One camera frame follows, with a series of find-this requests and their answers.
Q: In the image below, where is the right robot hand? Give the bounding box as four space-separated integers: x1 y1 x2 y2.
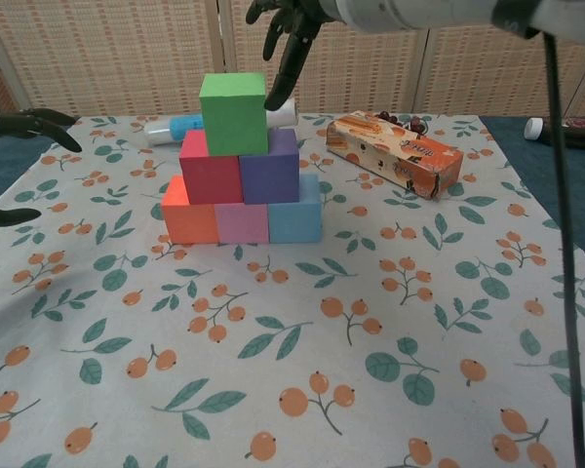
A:
246 0 345 111

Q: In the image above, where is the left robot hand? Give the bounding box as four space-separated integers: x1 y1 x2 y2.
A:
0 107 84 228

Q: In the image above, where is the green foam cube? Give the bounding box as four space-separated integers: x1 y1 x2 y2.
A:
199 71 270 157

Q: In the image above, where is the purple foam cube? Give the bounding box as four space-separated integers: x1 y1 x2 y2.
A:
238 128 301 205

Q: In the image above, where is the red foam cube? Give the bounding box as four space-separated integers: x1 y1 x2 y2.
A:
178 128 245 206

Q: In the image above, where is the light blue foam cube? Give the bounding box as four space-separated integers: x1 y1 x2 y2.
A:
267 174 323 245

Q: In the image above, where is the pink foam cube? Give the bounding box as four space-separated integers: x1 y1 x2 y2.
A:
214 202 272 245

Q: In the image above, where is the orange foam cube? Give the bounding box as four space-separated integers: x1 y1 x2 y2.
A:
161 174 220 245

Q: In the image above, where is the teal padded table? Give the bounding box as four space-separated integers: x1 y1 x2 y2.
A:
0 114 585 274

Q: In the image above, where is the bamboo folding screen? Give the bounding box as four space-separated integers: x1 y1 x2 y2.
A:
0 0 585 118

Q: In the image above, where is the white bag roll blue band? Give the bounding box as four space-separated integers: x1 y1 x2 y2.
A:
143 97 299 147

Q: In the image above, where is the orange biscuit box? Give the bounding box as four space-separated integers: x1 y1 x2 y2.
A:
325 110 465 202

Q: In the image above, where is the dark juice bottle white cap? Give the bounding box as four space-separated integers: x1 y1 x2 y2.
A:
524 115 585 152

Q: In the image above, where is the floral berry print tablecloth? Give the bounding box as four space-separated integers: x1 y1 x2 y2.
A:
0 112 585 468

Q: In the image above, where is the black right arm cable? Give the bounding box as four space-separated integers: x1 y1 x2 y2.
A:
540 31 585 468

